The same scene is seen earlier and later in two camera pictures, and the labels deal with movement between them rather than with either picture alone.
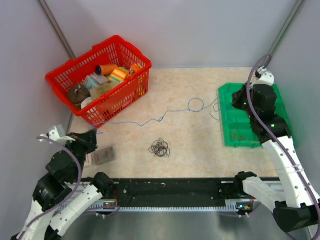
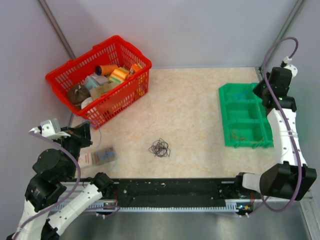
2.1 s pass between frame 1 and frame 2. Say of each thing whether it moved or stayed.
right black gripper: moved
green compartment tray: stayed
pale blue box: stayed
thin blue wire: moved
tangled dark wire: stayed
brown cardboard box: stayed
